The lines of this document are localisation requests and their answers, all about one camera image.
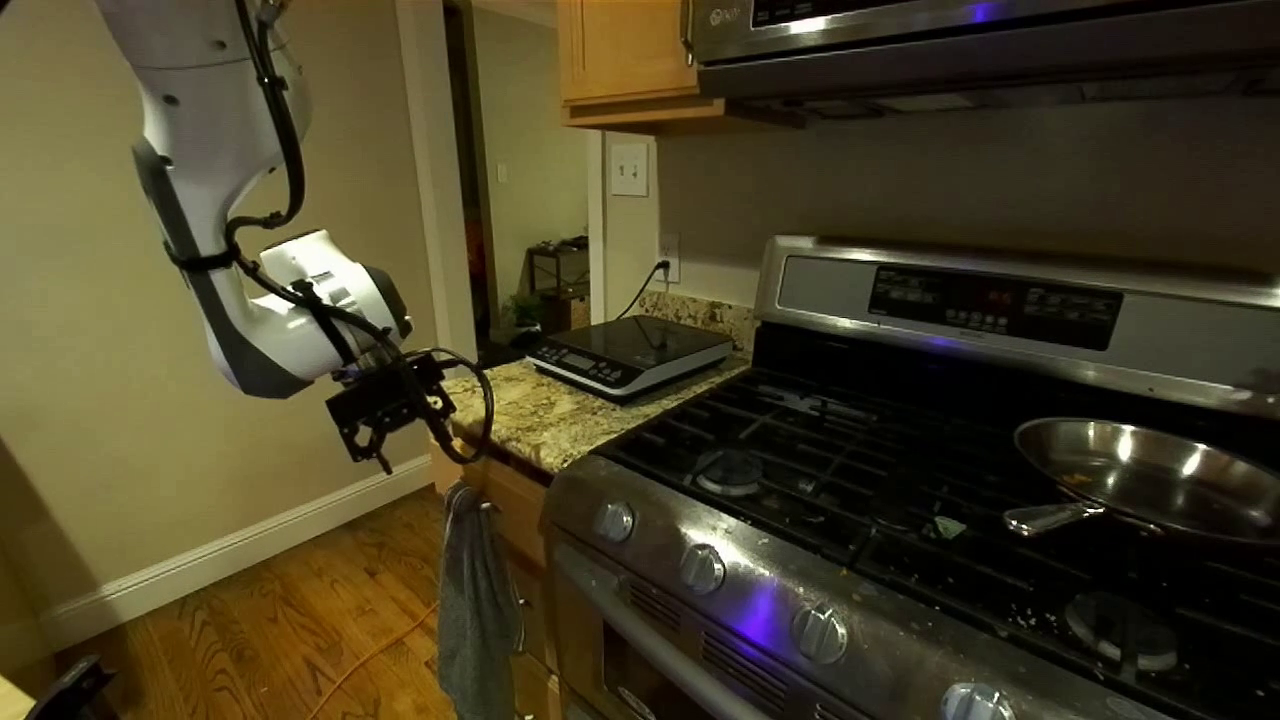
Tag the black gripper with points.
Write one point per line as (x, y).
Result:
(395, 399)

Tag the light wooden drawer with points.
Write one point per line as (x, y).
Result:
(516, 506)

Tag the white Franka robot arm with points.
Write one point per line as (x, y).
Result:
(227, 202)

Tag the grey striped hanging towel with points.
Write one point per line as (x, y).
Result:
(476, 607)

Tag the dark plant stand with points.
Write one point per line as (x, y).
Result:
(557, 283)

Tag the round steel stove knob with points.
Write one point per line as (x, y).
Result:
(819, 633)
(612, 523)
(700, 568)

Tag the black portable induction cooktop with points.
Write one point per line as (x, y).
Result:
(625, 355)

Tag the wooden base cabinet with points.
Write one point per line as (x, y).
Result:
(539, 640)

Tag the black tripod piece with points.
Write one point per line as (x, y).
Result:
(73, 690)

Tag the stainless steel gas range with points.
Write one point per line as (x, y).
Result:
(864, 495)

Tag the stainless over-range microwave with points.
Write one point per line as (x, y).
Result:
(962, 32)

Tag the steel frying pan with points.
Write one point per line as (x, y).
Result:
(1146, 474)

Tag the white wall outlet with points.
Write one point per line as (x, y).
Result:
(667, 270)

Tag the white light switch plate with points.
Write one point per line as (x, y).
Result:
(630, 170)

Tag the wooden wall cabinet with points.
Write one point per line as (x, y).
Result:
(625, 55)

